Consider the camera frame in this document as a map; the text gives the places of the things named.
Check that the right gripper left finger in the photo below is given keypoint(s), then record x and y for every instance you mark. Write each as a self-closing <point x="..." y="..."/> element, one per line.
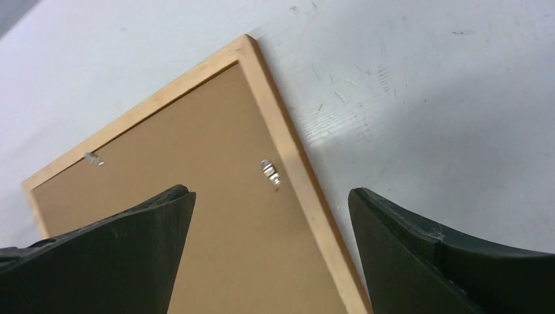
<point x="125" y="263"/>

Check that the wooden picture frame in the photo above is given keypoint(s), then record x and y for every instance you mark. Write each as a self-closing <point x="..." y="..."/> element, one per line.
<point x="245" y="52"/>

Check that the brown cardboard backing board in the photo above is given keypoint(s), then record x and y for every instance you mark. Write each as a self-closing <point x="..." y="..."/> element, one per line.
<point x="250" y="247"/>

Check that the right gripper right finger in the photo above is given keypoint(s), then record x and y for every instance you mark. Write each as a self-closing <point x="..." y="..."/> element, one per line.
<point x="413" y="264"/>

